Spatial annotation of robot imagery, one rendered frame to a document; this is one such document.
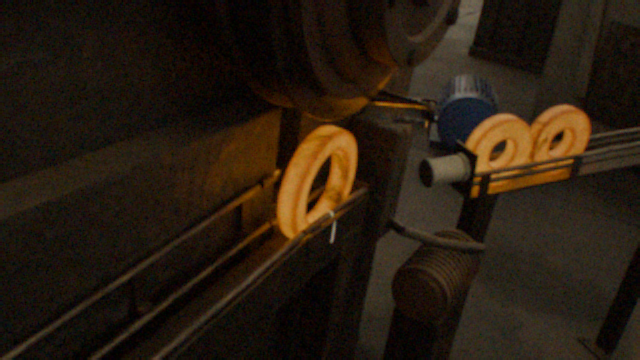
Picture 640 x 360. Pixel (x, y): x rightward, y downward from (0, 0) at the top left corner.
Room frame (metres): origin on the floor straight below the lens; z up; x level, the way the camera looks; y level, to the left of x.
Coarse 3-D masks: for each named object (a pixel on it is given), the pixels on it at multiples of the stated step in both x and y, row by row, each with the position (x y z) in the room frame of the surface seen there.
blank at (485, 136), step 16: (480, 128) 1.21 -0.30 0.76; (496, 128) 1.20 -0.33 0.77; (512, 128) 1.22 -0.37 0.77; (528, 128) 1.24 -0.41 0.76; (480, 144) 1.19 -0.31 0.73; (512, 144) 1.24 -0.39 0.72; (528, 144) 1.25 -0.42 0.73; (480, 160) 1.19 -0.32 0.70; (496, 160) 1.25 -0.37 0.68; (512, 160) 1.23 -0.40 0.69; (496, 176) 1.22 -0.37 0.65
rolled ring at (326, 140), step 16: (320, 128) 0.86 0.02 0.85; (336, 128) 0.88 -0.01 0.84; (304, 144) 0.82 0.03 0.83; (320, 144) 0.82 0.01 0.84; (336, 144) 0.86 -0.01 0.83; (352, 144) 0.91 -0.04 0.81; (304, 160) 0.80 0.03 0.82; (320, 160) 0.82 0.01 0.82; (336, 160) 0.91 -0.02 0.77; (352, 160) 0.92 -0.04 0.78; (288, 176) 0.79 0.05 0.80; (304, 176) 0.78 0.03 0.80; (336, 176) 0.91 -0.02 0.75; (352, 176) 0.93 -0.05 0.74; (288, 192) 0.78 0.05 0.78; (304, 192) 0.79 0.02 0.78; (336, 192) 0.90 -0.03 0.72; (288, 208) 0.77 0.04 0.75; (304, 208) 0.79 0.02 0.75; (320, 208) 0.88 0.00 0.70; (288, 224) 0.78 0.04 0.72; (304, 224) 0.80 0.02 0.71
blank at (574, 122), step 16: (544, 112) 1.29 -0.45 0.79; (560, 112) 1.28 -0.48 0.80; (576, 112) 1.29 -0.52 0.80; (544, 128) 1.26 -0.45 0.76; (560, 128) 1.28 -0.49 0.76; (576, 128) 1.30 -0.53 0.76; (544, 144) 1.27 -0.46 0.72; (560, 144) 1.33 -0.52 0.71; (576, 144) 1.31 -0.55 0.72; (528, 160) 1.27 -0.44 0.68
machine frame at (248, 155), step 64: (0, 0) 0.54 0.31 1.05; (64, 0) 0.60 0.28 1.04; (128, 0) 0.67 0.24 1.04; (0, 64) 0.54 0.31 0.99; (64, 64) 0.60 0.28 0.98; (128, 64) 0.67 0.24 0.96; (192, 64) 0.77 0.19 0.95; (0, 128) 0.53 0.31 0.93; (64, 128) 0.59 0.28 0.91; (128, 128) 0.67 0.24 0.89; (192, 128) 0.73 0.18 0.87; (256, 128) 0.81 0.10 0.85; (0, 192) 0.51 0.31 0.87; (64, 192) 0.53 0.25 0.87; (128, 192) 0.60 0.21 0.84; (192, 192) 0.70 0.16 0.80; (256, 192) 0.83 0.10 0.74; (0, 256) 0.47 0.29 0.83; (64, 256) 0.52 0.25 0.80; (128, 256) 0.60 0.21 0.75; (192, 256) 0.70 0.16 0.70; (0, 320) 0.47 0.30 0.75; (128, 320) 0.60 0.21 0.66
